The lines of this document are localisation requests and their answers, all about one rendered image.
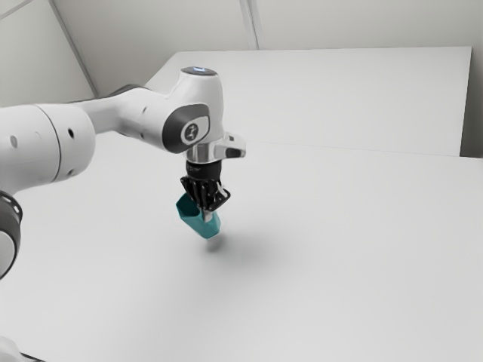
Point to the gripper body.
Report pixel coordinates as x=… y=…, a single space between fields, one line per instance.
x=203 y=173

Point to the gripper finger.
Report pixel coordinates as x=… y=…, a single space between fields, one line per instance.
x=207 y=215

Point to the teal faceted mug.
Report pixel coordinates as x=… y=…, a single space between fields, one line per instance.
x=203 y=225

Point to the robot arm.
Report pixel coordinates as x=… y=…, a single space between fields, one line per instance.
x=124 y=113

